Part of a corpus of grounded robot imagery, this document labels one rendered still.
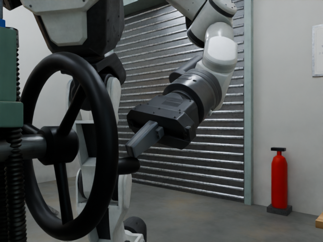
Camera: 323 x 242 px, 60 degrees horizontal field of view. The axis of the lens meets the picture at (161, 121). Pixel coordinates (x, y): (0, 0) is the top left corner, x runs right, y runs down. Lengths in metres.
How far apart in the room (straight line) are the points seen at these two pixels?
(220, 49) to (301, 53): 2.42
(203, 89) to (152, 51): 3.28
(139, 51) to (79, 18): 3.08
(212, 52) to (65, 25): 0.49
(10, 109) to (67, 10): 0.56
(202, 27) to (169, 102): 0.36
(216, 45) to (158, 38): 3.18
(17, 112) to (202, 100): 0.27
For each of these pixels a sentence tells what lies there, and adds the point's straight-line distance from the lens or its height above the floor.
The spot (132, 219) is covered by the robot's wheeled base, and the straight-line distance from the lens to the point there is 1.49.
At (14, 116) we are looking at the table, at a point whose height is 0.85.
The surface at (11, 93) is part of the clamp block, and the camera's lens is 0.38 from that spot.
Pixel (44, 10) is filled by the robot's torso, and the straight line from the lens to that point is 0.91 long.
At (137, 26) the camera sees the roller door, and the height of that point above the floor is 2.15.
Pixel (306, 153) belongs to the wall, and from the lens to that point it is 2.91.
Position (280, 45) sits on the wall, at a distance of 3.03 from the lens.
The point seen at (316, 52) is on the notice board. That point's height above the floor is 1.47.
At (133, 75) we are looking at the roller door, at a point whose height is 1.48.
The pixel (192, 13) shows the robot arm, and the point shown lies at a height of 1.14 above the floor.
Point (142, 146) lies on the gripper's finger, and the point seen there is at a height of 0.81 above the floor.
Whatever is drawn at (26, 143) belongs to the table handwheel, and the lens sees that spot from 0.43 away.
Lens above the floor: 0.85
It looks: level
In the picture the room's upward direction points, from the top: straight up
